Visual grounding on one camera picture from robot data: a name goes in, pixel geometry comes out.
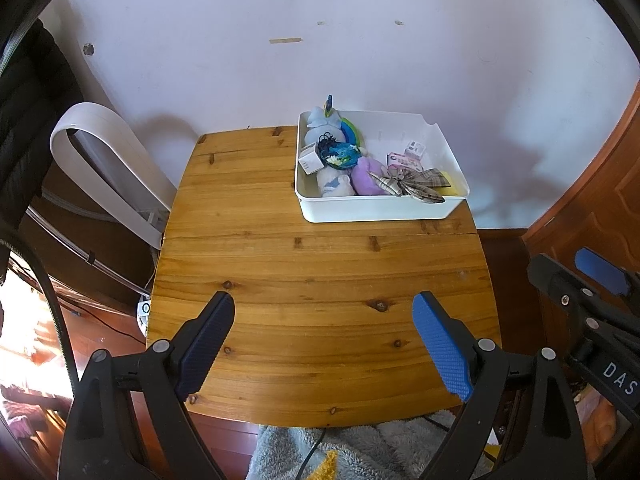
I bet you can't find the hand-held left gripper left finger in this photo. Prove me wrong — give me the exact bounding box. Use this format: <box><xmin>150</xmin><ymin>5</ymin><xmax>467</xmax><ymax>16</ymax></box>
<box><xmin>59</xmin><ymin>290</ymin><xmax>236</xmax><ymax>480</ymax></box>

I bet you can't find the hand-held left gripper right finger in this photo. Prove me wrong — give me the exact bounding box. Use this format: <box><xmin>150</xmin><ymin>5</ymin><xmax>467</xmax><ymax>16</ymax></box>
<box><xmin>411</xmin><ymin>290</ymin><xmax>596</xmax><ymax>480</ymax></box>

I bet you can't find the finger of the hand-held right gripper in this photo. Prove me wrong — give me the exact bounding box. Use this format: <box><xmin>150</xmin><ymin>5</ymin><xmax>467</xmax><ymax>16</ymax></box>
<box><xmin>574</xmin><ymin>246</ymin><xmax>640</xmax><ymax>302</ymax></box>
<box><xmin>527</xmin><ymin>253</ymin><xmax>640</xmax><ymax>356</ymax></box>

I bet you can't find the white plastic bin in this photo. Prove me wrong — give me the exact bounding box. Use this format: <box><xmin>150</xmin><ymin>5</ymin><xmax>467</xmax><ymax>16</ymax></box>
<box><xmin>294</xmin><ymin>109</ymin><xmax>471</xmax><ymax>224</ymax></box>

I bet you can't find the plaid fabric bow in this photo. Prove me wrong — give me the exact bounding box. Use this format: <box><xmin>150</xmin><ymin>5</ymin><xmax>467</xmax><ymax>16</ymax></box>
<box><xmin>367</xmin><ymin>166</ymin><xmax>453</xmax><ymax>206</ymax></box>

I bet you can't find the purple plush toy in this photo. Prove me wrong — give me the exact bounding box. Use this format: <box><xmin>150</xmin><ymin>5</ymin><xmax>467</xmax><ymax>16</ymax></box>
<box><xmin>350</xmin><ymin>156</ymin><xmax>401</xmax><ymax>196</ymax></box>

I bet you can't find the pink packet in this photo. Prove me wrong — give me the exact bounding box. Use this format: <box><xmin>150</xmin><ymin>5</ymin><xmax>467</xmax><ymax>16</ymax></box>
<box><xmin>386</xmin><ymin>151</ymin><xmax>426</xmax><ymax>170</ymax></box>

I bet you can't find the blue patterned pouch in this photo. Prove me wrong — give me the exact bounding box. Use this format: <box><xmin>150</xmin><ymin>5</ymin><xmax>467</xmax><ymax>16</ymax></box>
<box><xmin>325</xmin><ymin>141</ymin><xmax>362</xmax><ymax>168</ymax></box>

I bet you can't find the grey unicorn plush toy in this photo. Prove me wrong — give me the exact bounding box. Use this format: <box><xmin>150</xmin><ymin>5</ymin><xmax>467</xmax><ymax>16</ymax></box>
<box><xmin>302</xmin><ymin>94</ymin><xmax>368</xmax><ymax>198</ymax></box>

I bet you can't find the orange cloth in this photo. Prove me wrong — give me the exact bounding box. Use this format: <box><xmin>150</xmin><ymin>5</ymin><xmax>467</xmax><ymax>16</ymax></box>
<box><xmin>575</xmin><ymin>387</ymin><xmax>621</xmax><ymax>461</ymax></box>

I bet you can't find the brown wooden door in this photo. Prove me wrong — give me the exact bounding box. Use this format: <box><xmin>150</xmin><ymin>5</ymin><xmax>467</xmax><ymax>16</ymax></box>
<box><xmin>522</xmin><ymin>80</ymin><xmax>640</xmax><ymax>281</ymax></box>

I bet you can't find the brown wooden baseboard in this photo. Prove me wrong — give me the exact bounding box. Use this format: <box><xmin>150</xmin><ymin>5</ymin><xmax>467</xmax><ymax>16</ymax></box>
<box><xmin>474</xmin><ymin>227</ymin><xmax>532</xmax><ymax>281</ymax></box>

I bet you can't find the white power strip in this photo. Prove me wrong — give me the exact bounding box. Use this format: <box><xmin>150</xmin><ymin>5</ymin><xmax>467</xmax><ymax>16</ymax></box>
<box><xmin>136</xmin><ymin>296</ymin><xmax>153</xmax><ymax>336</ymax></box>

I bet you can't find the grey fluffy rug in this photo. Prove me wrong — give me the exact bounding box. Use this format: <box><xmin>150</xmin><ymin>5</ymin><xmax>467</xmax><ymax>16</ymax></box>
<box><xmin>247</xmin><ymin>410</ymin><xmax>501</xmax><ymax>480</ymax></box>

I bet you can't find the yellow sponge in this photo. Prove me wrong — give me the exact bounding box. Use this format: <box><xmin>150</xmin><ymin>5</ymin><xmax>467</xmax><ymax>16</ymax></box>
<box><xmin>437</xmin><ymin>171</ymin><xmax>463</xmax><ymax>198</ymax></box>

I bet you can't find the clear plastic tube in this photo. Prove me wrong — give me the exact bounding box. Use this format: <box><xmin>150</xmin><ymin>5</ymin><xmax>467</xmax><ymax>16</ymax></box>
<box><xmin>25</xmin><ymin>205</ymin><xmax>151</xmax><ymax>296</ymax></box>

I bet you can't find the yellow plush piece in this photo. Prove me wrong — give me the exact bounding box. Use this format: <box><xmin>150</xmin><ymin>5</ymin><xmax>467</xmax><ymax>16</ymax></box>
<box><xmin>306</xmin><ymin>450</ymin><xmax>341</xmax><ymax>480</ymax></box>

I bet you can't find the pink cloth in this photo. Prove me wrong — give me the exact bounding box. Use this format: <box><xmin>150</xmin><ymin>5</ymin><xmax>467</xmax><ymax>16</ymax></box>
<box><xmin>0</xmin><ymin>382</ymin><xmax>51</xmax><ymax>438</ymax></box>

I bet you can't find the black jacket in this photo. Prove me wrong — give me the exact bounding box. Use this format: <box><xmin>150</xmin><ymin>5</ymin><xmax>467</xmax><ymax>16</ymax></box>
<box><xmin>0</xmin><ymin>20</ymin><xmax>83</xmax><ymax>231</ymax></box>

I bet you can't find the thin black cable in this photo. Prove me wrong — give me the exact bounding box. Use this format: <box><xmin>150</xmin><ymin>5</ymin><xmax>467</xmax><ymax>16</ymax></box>
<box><xmin>295</xmin><ymin>427</ymin><xmax>327</xmax><ymax>480</ymax></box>

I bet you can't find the thick black cable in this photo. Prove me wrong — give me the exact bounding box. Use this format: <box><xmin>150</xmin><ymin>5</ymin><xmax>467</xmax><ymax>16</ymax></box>
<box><xmin>0</xmin><ymin>237</ymin><xmax>81</xmax><ymax>396</ymax></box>

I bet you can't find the white curved plastic frame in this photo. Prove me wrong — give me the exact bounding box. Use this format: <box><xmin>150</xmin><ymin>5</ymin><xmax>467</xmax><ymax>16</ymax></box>
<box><xmin>50</xmin><ymin>102</ymin><xmax>178</xmax><ymax>251</ymax></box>

